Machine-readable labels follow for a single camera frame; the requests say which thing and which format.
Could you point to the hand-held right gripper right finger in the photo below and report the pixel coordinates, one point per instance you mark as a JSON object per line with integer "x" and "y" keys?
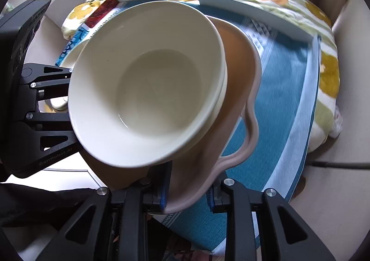
{"x": 212, "y": 200}

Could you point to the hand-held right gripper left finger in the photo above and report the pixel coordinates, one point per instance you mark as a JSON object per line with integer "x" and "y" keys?
{"x": 166, "y": 188}

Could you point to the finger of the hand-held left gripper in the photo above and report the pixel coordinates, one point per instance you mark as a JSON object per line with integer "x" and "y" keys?
{"x": 46, "y": 76}
{"x": 49, "y": 145}

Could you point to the white bowl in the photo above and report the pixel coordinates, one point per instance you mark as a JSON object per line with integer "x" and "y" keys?
{"x": 150, "y": 81}

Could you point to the black clothing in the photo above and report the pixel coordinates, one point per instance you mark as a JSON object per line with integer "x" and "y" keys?
{"x": 37, "y": 203}

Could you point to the blue patterned cloth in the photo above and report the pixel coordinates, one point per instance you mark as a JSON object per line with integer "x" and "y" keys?
{"x": 274, "y": 90}

